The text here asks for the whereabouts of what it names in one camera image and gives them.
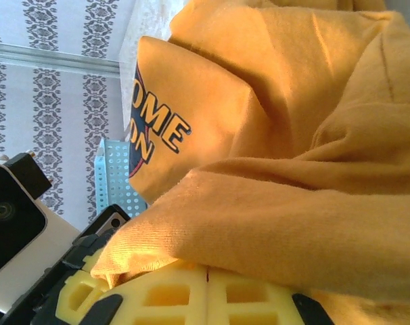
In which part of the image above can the orange t-shirt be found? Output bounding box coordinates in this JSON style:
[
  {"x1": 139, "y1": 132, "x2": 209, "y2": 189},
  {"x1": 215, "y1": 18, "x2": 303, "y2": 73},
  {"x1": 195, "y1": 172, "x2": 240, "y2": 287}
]
[{"x1": 89, "y1": 0, "x2": 410, "y2": 325}]

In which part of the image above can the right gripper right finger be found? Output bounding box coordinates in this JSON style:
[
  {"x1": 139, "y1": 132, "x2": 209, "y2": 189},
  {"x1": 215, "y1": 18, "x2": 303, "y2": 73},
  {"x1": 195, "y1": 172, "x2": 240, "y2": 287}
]
[{"x1": 208, "y1": 269, "x2": 334, "y2": 325}]

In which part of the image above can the aluminium frame post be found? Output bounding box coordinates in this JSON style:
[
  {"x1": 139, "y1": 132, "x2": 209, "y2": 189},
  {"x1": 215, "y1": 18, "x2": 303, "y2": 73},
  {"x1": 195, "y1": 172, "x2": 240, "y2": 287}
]
[{"x1": 0, "y1": 42, "x2": 122, "y2": 78}]

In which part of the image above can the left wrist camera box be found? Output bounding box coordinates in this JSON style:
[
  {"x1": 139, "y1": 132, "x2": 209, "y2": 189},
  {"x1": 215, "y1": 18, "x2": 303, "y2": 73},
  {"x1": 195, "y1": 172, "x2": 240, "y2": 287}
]
[{"x1": 0, "y1": 152, "x2": 83, "y2": 314}]

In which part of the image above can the light blue plastic basket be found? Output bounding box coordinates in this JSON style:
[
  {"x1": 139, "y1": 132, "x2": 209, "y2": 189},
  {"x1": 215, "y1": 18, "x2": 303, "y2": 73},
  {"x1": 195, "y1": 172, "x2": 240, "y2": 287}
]
[{"x1": 95, "y1": 138, "x2": 149, "y2": 218}]

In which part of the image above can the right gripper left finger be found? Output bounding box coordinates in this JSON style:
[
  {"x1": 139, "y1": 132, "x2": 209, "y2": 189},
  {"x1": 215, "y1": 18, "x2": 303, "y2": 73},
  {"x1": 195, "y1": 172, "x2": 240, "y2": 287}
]
[{"x1": 86, "y1": 262, "x2": 208, "y2": 325}]

